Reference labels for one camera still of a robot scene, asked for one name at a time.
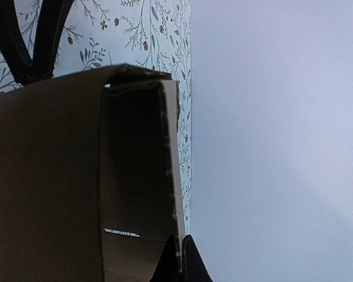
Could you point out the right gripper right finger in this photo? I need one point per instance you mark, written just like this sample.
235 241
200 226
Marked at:
193 268

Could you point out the floral patterned table mat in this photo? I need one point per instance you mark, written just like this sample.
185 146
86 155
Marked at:
154 34

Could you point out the brown cardboard box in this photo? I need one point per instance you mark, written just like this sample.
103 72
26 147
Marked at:
90 187

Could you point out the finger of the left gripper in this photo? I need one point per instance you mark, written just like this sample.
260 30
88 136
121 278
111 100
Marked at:
12 45
51 21

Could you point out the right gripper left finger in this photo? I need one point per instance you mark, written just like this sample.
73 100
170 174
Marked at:
168 268

